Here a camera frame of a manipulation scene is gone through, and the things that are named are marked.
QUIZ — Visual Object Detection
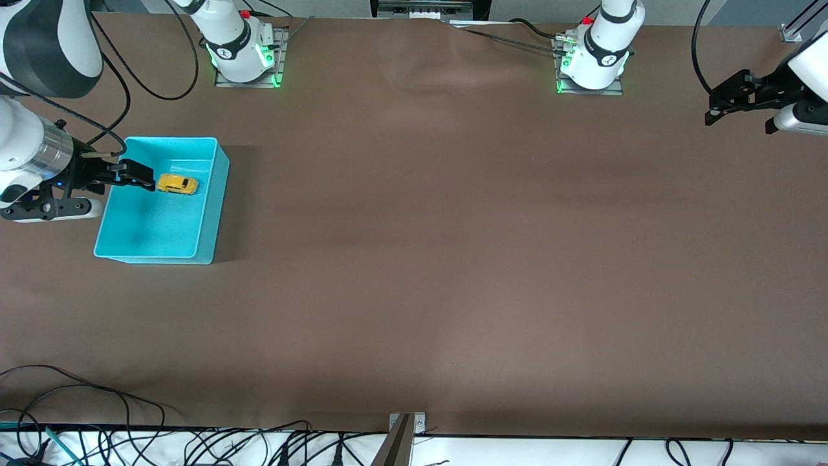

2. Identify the yellow beetle toy car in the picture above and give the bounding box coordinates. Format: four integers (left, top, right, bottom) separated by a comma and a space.
157, 173, 199, 195

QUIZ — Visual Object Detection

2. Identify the teal plastic storage bin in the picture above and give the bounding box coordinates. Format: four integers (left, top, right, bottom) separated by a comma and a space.
93, 136, 231, 265

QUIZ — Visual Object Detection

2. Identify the white power strip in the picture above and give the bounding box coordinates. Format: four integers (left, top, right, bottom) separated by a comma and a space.
377, 0, 474, 20

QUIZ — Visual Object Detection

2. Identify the grey aluminium bar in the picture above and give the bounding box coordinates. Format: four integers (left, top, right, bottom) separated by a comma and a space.
370, 414, 413, 466

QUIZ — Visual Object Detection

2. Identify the small metal clamp plate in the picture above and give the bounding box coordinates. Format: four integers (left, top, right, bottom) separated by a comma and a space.
388, 412, 428, 436

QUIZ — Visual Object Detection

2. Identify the black right camera mount bracket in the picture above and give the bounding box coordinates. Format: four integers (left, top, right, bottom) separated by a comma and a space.
0, 184, 93, 219

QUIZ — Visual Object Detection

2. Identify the aluminium profile rail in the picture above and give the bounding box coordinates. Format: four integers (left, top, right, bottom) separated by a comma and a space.
779, 0, 828, 43

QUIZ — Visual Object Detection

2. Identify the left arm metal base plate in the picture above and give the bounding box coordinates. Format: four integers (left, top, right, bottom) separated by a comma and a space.
553, 34, 626, 96

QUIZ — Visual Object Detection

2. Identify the black right arm loop cable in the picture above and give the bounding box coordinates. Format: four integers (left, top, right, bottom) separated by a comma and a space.
91, 0, 200, 148

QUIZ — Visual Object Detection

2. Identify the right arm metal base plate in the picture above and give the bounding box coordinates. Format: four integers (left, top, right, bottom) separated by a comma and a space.
215, 26, 289, 89

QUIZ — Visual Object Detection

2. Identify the black loose looping cable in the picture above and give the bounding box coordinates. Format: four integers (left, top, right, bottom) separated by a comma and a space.
0, 385, 133, 454

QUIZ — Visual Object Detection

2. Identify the black left arm base cable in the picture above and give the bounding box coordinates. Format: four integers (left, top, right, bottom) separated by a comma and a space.
453, 18, 570, 58

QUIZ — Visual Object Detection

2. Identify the teal strap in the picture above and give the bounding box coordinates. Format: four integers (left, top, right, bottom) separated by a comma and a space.
44, 426, 83, 466

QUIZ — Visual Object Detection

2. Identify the black arched cable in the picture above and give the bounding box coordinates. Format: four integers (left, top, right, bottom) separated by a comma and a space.
184, 421, 312, 466

